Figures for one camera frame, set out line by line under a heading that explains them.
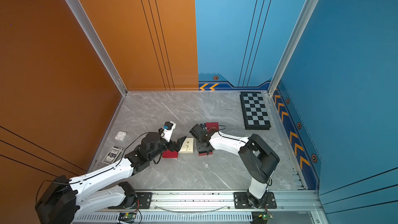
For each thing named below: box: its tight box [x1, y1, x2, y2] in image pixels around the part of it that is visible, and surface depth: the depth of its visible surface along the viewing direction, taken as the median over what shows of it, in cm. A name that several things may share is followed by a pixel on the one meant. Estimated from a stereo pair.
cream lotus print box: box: [178, 137, 194, 154], surface depth 89 cm
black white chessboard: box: [239, 91, 272, 131], surface depth 107 cm
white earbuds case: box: [114, 130, 127, 142], surface depth 98 cm
